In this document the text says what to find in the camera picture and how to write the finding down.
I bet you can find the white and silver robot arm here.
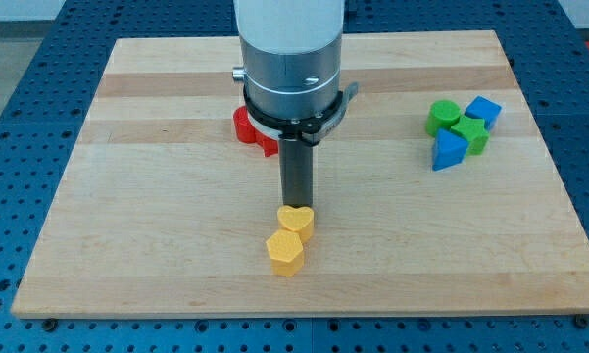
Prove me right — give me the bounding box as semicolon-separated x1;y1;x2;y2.
233;0;359;147

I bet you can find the red star block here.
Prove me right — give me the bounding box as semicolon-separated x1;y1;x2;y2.
255;130;278;157

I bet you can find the red circle block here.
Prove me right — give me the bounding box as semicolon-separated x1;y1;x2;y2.
232;106;256;144

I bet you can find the green circle block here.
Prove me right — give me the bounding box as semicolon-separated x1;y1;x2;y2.
425;100;461;137

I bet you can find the green star block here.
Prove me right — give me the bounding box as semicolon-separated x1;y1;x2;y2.
450;115;490;155

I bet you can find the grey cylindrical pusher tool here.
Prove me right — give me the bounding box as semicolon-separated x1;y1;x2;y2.
278;140;313;208

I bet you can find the yellow heart block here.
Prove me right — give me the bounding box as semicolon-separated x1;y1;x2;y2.
277;205;315;244

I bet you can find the yellow hexagon block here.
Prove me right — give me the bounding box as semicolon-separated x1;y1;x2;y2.
266;229;305;277

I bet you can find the wooden board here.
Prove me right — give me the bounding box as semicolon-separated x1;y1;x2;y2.
12;30;589;319

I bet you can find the blue triangle block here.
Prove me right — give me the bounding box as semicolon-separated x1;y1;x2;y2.
432;129;469;171

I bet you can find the blue cube block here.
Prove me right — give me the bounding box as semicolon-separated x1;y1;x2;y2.
465;96;502;131

